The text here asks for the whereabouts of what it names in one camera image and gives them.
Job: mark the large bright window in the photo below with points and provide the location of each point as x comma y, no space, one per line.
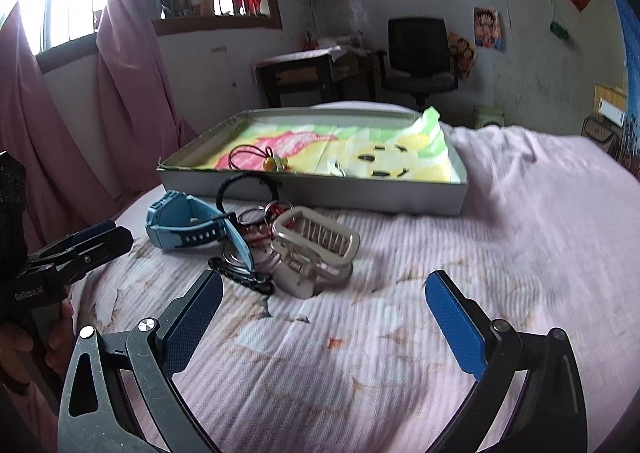
70,8

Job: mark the pink curtain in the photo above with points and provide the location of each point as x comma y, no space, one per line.
130,83
45,143

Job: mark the blue wrist watch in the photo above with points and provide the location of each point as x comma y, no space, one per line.
170,218

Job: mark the blue printed wall cloth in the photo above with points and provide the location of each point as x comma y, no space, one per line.
627,58

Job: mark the dark wooden desk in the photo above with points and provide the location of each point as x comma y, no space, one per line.
300,65

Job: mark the black hair clip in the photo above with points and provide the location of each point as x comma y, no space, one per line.
240,278

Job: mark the beige hair claw clip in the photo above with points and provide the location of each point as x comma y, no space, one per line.
300,278

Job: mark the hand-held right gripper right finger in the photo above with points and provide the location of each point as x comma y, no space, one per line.
455,323

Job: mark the colourful cartoon printed cloth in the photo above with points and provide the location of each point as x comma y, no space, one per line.
300,143

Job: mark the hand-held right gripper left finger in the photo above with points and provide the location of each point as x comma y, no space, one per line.
192,318

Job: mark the pink quilted blanket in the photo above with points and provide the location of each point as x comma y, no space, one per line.
350,363

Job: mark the black hair band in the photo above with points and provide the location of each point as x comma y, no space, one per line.
223,193

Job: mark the person's left hand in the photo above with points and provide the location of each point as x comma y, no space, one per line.
61,333

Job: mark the brown cardboard carton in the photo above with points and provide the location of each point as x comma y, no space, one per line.
610,100

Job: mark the woven brown basket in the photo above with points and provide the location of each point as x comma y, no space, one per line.
600,133

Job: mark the orange cartoon wall poster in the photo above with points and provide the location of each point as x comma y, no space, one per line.
462,53

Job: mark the green wall holder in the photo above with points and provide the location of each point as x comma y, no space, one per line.
559,29

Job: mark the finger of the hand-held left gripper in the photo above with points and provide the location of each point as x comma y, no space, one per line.
95,231
100,245

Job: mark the green plastic stool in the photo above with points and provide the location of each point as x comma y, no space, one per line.
487,117

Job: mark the shallow grey cardboard box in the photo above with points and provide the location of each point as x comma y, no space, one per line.
350,193

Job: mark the black office chair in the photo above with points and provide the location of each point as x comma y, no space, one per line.
417,48

